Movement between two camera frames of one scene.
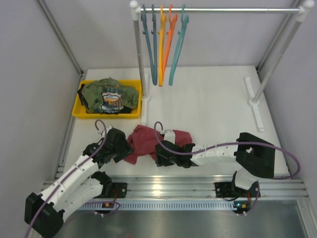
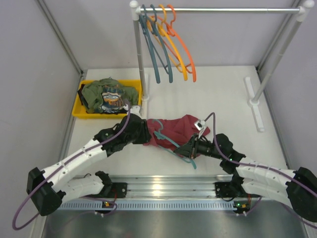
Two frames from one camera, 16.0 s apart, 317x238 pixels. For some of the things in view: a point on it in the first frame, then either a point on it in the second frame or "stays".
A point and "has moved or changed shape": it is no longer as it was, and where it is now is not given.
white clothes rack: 143,79 stays
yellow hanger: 163,21 to 158,29
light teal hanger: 184,21 has moved or changed shape
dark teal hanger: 154,62 to 168,69
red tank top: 142,141 to 173,134
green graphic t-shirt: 109,94 stays
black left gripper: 121,150 to 144,131
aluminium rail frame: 179,187 stays
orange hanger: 172,21 to 167,29
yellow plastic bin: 79,112 stays
